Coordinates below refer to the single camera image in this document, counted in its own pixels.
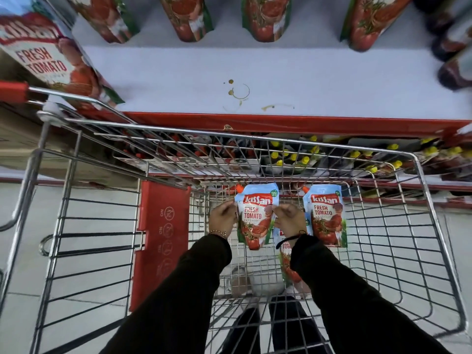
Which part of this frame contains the red plastic cart seat flap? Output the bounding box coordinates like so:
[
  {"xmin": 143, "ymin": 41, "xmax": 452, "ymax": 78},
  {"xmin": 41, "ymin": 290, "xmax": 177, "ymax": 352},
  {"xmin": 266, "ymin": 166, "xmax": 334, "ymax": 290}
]
[{"xmin": 129, "ymin": 180, "xmax": 192, "ymax": 313}]

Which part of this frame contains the row of red-capped bottles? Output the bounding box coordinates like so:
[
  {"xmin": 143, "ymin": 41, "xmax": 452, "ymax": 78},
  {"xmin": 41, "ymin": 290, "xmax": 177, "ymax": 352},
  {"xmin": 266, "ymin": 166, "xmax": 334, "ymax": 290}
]
[{"xmin": 121, "ymin": 134, "xmax": 260, "ymax": 171}]

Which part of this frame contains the lower shelf with red edge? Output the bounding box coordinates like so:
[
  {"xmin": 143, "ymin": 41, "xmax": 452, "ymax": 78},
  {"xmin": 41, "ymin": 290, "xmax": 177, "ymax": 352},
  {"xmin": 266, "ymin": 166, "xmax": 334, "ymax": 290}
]
[{"xmin": 112, "ymin": 135, "xmax": 472, "ymax": 211}]

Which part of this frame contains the person's right leg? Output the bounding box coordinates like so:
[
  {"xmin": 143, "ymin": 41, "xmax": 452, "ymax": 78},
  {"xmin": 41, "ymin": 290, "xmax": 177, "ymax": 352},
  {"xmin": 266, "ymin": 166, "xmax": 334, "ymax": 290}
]
[{"xmin": 268, "ymin": 296, "xmax": 329, "ymax": 354}]

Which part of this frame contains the person's right forearm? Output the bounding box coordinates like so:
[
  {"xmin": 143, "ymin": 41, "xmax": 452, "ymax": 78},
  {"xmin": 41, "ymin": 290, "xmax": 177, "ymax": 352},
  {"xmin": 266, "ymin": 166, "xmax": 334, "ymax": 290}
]
[{"xmin": 290, "ymin": 234, "xmax": 453, "ymax": 354}]

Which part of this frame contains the person's left shoe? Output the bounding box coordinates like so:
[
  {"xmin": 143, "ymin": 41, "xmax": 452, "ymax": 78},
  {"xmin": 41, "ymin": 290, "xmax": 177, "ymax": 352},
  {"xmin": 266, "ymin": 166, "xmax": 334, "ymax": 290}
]
[{"xmin": 225, "ymin": 267, "xmax": 256, "ymax": 297}]

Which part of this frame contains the black wrist band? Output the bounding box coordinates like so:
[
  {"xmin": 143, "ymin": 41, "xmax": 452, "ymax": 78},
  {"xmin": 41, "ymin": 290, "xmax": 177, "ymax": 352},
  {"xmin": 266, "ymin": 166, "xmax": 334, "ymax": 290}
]
[{"xmin": 275, "ymin": 231, "xmax": 308, "ymax": 250}]

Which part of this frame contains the person's right hand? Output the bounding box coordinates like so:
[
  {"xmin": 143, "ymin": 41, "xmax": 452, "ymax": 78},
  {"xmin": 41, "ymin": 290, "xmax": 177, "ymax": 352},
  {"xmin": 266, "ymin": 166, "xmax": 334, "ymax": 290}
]
[{"xmin": 273, "ymin": 204, "xmax": 309, "ymax": 240}]

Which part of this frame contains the person's left leg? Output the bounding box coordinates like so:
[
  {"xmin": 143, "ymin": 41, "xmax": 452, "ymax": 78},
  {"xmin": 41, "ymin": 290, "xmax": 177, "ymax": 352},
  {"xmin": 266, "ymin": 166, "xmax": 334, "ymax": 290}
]
[{"xmin": 221, "ymin": 307, "xmax": 262, "ymax": 354}]

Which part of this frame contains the metal wire shopping cart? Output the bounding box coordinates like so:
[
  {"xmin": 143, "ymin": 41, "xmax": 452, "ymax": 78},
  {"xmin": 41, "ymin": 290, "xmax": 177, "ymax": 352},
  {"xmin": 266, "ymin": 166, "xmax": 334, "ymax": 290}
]
[{"xmin": 0, "ymin": 81, "xmax": 470, "ymax": 354}]

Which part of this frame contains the tomato ketchup pouch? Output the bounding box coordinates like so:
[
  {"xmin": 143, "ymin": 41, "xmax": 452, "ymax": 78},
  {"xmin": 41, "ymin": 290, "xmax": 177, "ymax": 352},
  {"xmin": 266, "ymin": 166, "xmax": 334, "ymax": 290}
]
[
  {"xmin": 241, "ymin": 0, "xmax": 293, "ymax": 43},
  {"xmin": 157, "ymin": 0, "xmax": 215, "ymax": 43},
  {"xmin": 235, "ymin": 183, "xmax": 280, "ymax": 251},
  {"xmin": 273, "ymin": 214, "xmax": 312, "ymax": 296},
  {"xmin": 0, "ymin": 0, "xmax": 125, "ymax": 112},
  {"xmin": 302, "ymin": 184, "xmax": 348, "ymax": 249},
  {"xmin": 339, "ymin": 0, "xmax": 416, "ymax": 53},
  {"xmin": 64, "ymin": 0, "xmax": 140, "ymax": 44}
]

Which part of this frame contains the red cart handle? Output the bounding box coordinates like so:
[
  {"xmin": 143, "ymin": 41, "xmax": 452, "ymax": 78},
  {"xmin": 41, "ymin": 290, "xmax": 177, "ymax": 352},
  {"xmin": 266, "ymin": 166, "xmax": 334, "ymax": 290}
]
[{"xmin": 0, "ymin": 81, "xmax": 30, "ymax": 104}]

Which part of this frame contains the white shelf with red edge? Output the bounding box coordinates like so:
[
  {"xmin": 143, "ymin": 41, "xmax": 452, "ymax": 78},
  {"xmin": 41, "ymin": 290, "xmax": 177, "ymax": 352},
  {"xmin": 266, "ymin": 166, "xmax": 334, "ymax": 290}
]
[{"xmin": 70, "ymin": 0, "xmax": 472, "ymax": 139}]

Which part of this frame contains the person's left hand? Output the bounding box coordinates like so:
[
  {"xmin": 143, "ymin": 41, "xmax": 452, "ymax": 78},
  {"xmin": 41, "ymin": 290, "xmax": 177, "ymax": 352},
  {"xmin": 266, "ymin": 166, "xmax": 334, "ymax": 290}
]
[{"xmin": 208, "ymin": 201, "xmax": 239, "ymax": 238}]

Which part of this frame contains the person's left forearm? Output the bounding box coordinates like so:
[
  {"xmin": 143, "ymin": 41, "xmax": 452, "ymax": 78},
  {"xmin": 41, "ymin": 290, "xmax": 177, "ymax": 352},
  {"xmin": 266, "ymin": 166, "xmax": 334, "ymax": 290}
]
[{"xmin": 99, "ymin": 234, "xmax": 233, "ymax": 354}]

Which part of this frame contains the dark sauce bottle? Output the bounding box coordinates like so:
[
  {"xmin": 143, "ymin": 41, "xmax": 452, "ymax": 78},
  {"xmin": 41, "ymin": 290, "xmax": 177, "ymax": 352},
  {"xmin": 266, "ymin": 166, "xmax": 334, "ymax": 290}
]
[{"xmin": 424, "ymin": 0, "xmax": 472, "ymax": 36}]

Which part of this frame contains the person's leg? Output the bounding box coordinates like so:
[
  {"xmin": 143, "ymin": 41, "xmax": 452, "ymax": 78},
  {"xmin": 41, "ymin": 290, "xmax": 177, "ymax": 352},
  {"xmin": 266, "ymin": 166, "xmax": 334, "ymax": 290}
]
[
  {"xmin": 221, "ymin": 307, "xmax": 262, "ymax": 354},
  {"xmin": 268, "ymin": 296, "xmax": 329, "ymax": 354}
]

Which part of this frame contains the person's shoe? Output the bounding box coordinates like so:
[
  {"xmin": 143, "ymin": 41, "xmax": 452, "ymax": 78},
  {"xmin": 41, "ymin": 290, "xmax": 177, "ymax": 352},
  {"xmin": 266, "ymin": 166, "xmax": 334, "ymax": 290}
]
[
  {"xmin": 255, "ymin": 271, "xmax": 286, "ymax": 297},
  {"xmin": 225, "ymin": 267, "xmax": 256, "ymax": 297}
]

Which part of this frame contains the row of yellow-capped bottles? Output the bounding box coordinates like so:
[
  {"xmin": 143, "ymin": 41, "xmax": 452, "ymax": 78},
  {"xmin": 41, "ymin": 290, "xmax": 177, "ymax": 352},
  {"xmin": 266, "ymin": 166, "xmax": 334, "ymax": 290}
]
[{"xmin": 268, "ymin": 135, "xmax": 472, "ymax": 182}]

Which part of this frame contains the person's right shoe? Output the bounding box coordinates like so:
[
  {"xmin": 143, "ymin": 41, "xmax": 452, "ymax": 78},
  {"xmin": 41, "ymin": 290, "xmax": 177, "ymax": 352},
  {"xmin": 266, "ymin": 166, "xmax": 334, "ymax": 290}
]
[{"xmin": 255, "ymin": 271, "xmax": 286, "ymax": 297}]

